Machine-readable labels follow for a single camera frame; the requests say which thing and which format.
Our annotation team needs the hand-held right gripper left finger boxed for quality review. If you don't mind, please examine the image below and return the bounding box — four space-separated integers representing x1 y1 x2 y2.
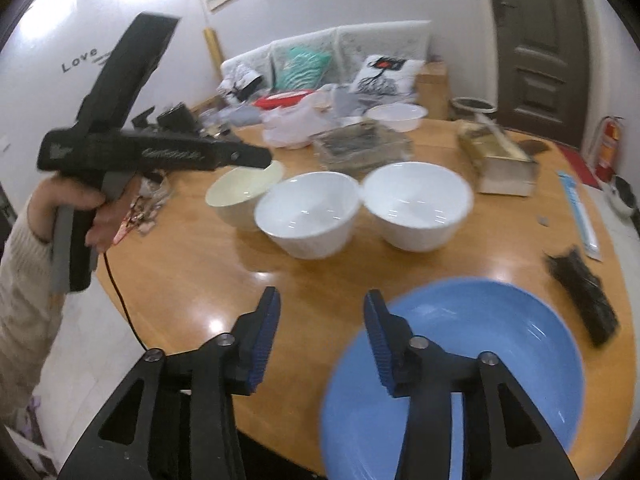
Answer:
57 286 282 480

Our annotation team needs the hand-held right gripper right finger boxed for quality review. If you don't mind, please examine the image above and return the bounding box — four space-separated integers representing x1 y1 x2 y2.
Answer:
363 289 582 480

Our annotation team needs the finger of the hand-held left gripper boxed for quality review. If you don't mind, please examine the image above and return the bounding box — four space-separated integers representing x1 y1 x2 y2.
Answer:
215 142 274 169

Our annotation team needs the cream bowl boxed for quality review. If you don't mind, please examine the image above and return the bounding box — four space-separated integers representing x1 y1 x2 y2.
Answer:
204 159 286 232

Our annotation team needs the blue plate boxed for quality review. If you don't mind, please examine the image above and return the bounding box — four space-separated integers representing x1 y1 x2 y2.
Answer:
319 277 587 480

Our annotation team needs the person's left forearm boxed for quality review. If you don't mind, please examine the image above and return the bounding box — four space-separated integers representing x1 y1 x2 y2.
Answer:
0 210 67 413

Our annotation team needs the person's left hand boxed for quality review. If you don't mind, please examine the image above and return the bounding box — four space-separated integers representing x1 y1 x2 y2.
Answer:
29 173 142 254

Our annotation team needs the white plastic bag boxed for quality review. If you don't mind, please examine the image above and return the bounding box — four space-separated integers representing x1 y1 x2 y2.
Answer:
261 91 347 150

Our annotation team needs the red packet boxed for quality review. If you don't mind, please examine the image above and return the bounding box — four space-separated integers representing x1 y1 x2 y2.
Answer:
252 90 317 111

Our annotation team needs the shiny snack wrapper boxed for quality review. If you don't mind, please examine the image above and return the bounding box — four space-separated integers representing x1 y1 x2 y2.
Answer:
112 179 172 247

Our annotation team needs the black device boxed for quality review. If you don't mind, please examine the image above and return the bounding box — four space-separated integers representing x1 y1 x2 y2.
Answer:
131 102 202 135

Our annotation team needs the teal patterned pillow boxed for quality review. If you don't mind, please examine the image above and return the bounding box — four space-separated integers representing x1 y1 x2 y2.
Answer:
274 44 334 94

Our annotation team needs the yellow rolled mat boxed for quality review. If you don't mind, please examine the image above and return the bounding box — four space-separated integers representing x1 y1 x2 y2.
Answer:
202 27 224 82

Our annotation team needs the clear glass container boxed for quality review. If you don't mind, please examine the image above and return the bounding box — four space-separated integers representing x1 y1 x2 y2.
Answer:
311 121 417 172

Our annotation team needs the grey sofa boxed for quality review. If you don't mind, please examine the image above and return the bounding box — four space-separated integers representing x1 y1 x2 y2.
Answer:
219 20 434 112

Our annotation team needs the white plastic bowl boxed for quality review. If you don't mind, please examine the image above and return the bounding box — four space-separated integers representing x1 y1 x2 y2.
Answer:
366 103 429 134

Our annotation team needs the white black print pillow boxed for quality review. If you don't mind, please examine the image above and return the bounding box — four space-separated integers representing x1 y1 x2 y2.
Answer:
349 54 426 109

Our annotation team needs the wooden side table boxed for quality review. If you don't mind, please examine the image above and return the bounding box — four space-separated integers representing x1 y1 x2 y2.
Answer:
416 60 451 121

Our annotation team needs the black plastic packet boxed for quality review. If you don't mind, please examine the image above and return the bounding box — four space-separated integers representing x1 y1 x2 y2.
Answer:
544 245 619 349

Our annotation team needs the dark round bin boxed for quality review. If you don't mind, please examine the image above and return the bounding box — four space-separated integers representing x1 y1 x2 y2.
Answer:
451 97 499 124

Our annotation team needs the blue white paper sleeve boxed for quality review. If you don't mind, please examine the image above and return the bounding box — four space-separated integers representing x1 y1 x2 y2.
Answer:
557 170 604 262

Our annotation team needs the red doormat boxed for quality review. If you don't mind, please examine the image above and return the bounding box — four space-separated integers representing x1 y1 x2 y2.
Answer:
556 144 602 187

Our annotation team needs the white black floor bowl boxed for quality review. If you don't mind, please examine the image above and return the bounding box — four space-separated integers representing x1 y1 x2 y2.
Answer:
609 175 640 219

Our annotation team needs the red fire extinguisher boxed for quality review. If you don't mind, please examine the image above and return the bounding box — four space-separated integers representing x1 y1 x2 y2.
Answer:
589 115 627 187

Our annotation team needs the dark brown door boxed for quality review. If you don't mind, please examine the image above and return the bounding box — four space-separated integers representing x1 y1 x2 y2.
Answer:
486 0 602 150

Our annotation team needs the black wall sticker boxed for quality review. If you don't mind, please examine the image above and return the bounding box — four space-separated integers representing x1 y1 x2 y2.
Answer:
60 46 117 75

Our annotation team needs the black cable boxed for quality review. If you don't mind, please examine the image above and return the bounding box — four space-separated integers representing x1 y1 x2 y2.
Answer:
101 251 152 352

